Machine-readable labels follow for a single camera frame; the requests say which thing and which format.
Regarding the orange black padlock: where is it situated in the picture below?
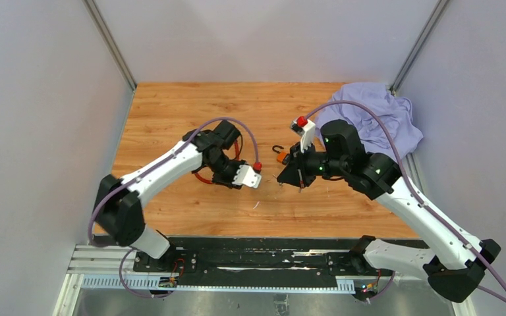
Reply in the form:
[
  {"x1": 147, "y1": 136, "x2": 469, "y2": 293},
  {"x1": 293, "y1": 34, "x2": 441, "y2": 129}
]
[{"x1": 272, "y1": 145, "x2": 290, "y2": 165}]

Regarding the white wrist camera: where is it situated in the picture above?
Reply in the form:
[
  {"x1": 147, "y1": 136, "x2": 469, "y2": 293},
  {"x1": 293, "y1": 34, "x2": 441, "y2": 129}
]
[
  {"x1": 232, "y1": 164, "x2": 262, "y2": 189},
  {"x1": 291, "y1": 116, "x2": 316, "y2": 153}
]

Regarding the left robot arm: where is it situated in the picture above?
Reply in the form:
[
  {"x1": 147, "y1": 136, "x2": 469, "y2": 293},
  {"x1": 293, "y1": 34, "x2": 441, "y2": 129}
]
[{"x1": 90, "y1": 118, "x2": 261, "y2": 272}]

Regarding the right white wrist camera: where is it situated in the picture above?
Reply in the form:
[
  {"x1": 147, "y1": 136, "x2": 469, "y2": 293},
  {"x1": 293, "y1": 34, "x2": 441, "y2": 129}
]
[{"x1": 291, "y1": 116, "x2": 316, "y2": 153}]

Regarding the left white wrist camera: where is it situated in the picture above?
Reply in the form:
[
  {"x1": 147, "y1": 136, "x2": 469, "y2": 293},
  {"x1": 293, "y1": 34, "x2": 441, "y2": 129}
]
[{"x1": 232, "y1": 164, "x2": 262, "y2": 189}]

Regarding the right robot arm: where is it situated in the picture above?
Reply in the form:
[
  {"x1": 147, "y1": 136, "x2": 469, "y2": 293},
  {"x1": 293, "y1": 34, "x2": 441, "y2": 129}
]
[{"x1": 277, "y1": 117, "x2": 501, "y2": 303}]

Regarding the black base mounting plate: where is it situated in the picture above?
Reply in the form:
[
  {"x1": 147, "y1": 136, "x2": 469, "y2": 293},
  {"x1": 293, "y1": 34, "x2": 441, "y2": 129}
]
[{"x1": 132, "y1": 237, "x2": 392, "y2": 288}]

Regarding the lavender crumpled cloth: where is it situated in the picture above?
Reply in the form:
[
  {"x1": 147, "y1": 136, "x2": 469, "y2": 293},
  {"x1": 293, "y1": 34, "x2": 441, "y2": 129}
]
[{"x1": 314, "y1": 82, "x2": 424, "y2": 158}]

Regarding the aluminium frame rail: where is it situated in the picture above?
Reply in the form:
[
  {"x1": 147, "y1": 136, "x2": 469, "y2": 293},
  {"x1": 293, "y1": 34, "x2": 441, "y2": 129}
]
[{"x1": 67, "y1": 245, "x2": 466, "y2": 295}]

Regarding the red cable lock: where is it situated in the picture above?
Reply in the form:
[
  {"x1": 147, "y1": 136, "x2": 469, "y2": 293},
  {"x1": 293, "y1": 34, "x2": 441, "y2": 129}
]
[{"x1": 193, "y1": 136, "x2": 243, "y2": 185}]

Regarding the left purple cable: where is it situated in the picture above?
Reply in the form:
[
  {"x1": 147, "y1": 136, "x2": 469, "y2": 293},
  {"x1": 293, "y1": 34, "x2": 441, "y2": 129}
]
[{"x1": 88, "y1": 117, "x2": 263, "y2": 300}]

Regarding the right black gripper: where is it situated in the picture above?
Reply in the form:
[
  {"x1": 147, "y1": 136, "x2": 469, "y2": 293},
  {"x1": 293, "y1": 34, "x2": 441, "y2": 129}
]
[{"x1": 277, "y1": 140, "x2": 347, "y2": 190}]

